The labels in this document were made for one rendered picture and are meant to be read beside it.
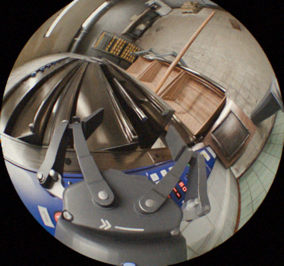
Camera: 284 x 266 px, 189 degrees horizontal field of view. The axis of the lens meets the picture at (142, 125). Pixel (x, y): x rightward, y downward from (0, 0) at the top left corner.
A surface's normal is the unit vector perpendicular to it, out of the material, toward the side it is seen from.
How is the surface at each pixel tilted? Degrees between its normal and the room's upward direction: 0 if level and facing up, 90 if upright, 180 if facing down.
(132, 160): 90
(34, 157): 90
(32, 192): 90
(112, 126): 70
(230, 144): 0
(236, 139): 0
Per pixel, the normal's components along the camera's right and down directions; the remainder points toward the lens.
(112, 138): 0.22, -0.73
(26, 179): 0.51, -0.74
